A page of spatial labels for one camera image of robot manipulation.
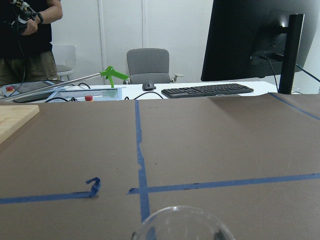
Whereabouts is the clear glass shaker cup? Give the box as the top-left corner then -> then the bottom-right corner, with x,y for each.
131,205 -> 235,240

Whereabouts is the black computer mouse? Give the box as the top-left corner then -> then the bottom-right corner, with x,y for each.
142,80 -> 157,91

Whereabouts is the grey chair right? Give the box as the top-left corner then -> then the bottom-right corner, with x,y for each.
126,48 -> 184,85

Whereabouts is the black keyboard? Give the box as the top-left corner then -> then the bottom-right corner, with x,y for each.
161,83 -> 254,99

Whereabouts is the blue tape line crosswise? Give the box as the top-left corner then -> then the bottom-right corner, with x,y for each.
0,173 -> 320,205

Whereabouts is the blue tape line lengthwise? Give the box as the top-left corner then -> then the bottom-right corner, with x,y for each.
134,100 -> 150,223

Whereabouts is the white stool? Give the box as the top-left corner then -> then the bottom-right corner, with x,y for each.
52,44 -> 76,82

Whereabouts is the black monitor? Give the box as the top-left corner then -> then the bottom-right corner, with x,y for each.
201,0 -> 320,94

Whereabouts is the teach pendant with red button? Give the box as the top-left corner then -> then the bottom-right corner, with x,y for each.
0,80 -> 65,103

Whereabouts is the bamboo cutting board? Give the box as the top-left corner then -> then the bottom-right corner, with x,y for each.
0,105 -> 40,144

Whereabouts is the person in black shirt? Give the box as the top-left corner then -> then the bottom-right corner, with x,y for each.
0,0 -> 63,86

